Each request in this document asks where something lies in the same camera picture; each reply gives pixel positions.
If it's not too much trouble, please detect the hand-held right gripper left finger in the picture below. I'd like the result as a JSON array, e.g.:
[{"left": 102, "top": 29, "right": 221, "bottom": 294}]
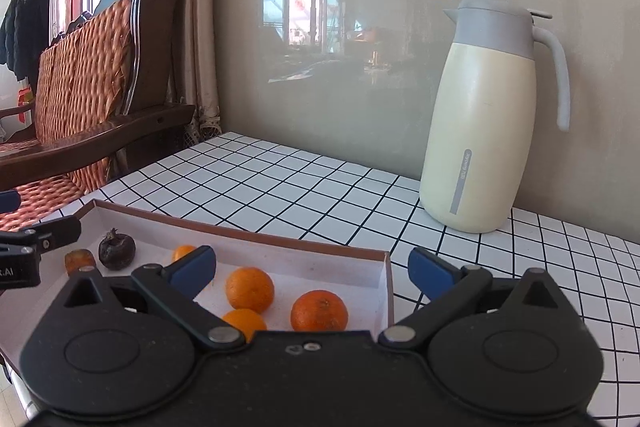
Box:
[{"left": 47, "top": 246, "right": 247, "bottom": 350}]

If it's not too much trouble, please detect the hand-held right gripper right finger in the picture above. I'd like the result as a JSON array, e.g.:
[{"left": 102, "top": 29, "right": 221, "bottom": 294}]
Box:
[{"left": 378, "top": 247, "right": 576, "bottom": 350}]

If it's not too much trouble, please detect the wide orange-brown carrot chunk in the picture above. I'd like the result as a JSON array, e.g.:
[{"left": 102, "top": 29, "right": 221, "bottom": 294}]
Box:
[{"left": 64, "top": 249, "right": 96, "bottom": 275}]

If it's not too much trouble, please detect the dark shrivelled fruit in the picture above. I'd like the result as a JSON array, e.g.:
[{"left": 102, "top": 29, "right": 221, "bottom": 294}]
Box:
[{"left": 98, "top": 228, "right": 136, "bottom": 271}]

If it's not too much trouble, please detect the orange tangerine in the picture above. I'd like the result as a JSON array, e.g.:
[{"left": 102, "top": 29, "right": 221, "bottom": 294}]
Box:
[
  {"left": 225, "top": 266, "right": 275, "bottom": 314},
  {"left": 221, "top": 308, "right": 268, "bottom": 343},
  {"left": 290, "top": 290, "right": 349, "bottom": 332}
]

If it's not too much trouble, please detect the brown cardboard box white inside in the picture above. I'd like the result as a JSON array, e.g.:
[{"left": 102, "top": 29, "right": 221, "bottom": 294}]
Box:
[{"left": 0, "top": 200, "right": 393, "bottom": 358}]

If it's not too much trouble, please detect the white black checked tablecloth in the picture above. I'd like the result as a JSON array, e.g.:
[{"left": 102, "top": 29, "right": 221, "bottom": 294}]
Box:
[{"left": 2, "top": 132, "right": 640, "bottom": 427}]

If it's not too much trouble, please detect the wooden chair orange woven cushion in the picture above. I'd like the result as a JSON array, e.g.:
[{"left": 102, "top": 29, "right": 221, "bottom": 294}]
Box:
[{"left": 0, "top": 0, "right": 196, "bottom": 233}]

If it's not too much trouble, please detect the cream thermos jug grey lid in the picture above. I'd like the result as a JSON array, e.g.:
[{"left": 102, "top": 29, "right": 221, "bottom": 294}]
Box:
[{"left": 419, "top": 0, "right": 571, "bottom": 234}]

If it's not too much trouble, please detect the dark hanging jacket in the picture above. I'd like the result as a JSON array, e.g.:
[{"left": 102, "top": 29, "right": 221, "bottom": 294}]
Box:
[{"left": 0, "top": 0, "right": 53, "bottom": 80}]

